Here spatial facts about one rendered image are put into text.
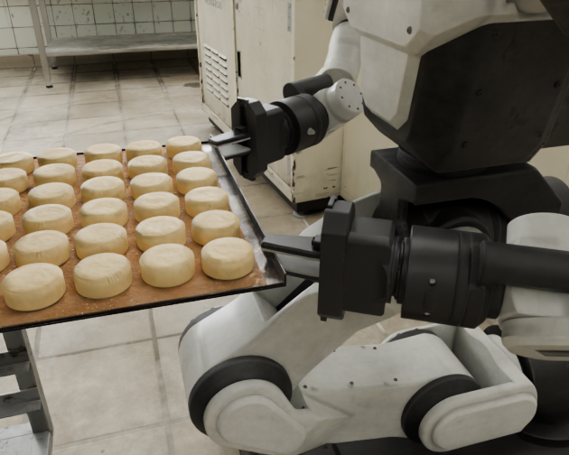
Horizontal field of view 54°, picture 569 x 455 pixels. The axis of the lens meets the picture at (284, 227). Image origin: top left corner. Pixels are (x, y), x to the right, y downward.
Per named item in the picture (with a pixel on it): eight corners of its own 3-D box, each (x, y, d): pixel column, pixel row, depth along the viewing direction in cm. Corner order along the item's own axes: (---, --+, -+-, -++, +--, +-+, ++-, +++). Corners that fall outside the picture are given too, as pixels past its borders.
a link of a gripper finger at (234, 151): (219, 158, 79) (251, 147, 83) (205, 153, 81) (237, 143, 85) (220, 169, 80) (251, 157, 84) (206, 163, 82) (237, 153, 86)
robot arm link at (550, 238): (449, 233, 58) (566, 247, 55) (439, 334, 54) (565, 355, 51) (466, 182, 47) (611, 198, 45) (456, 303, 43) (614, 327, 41)
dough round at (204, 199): (198, 224, 61) (196, 208, 60) (178, 207, 64) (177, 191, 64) (237, 213, 63) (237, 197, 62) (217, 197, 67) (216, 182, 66)
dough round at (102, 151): (121, 168, 75) (119, 154, 74) (82, 170, 74) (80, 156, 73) (125, 155, 79) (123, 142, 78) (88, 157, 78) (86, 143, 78)
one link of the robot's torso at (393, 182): (517, 227, 92) (541, 125, 84) (573, 266, 81) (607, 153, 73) (363, 252, 85) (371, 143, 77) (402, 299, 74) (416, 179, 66)
